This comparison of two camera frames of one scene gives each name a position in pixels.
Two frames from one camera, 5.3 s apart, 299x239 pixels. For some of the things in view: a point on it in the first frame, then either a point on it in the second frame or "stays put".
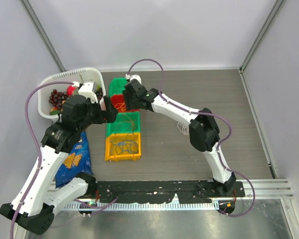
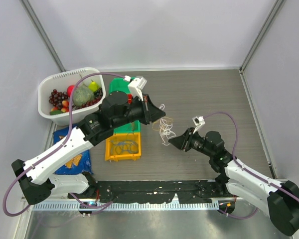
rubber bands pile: x=185 y=130 -> x=165 y=128
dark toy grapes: x=99 y=93 stays put
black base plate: x=165 y=191 stays put
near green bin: x=125 y=122 stays put
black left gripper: x=107 y=116 -> x=151 y=113
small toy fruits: x=55 y=111 stays put
